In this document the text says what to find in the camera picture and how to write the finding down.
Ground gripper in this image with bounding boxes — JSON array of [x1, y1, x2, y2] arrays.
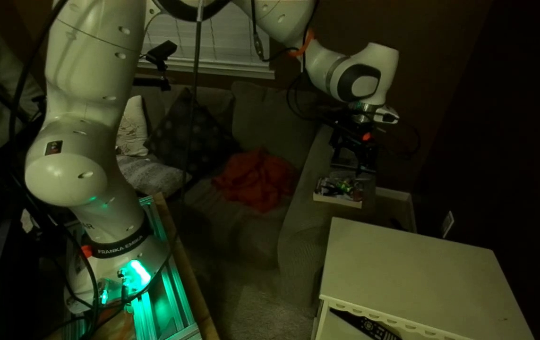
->
[[330, 118, 379, 177]]

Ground novel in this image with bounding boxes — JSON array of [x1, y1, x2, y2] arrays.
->
[[313, 176, 366, 209]]

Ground red cloth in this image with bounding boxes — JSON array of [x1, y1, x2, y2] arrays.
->
[[211, 148, 300, 213]]

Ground grey sofa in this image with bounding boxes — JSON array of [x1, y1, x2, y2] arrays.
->
[[130, 80, 379, 310]]

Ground white side table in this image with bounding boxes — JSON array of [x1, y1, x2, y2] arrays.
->
[[311, 217, 535, 340]]

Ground dark dotted pillow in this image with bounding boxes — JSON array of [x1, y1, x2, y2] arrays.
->
[[144, 87, 243, 178]]

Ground black remote control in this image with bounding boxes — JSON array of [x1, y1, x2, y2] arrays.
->
[[329, 308, 403, 340]]

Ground window with white blinds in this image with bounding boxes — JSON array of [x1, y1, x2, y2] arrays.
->
[[138, 0, 276, 80]]

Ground grey knitted blanket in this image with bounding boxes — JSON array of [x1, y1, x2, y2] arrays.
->
[[118, 153, 192, 198]]

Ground white printed pillow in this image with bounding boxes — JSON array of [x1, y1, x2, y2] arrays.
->
[[116, 95, 150, 157]]

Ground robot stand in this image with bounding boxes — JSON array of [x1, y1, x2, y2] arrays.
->
[[60, 193, 220, 340]]

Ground camera on mount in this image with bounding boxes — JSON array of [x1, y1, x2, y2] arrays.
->
[[133, 40, 179, 92]]

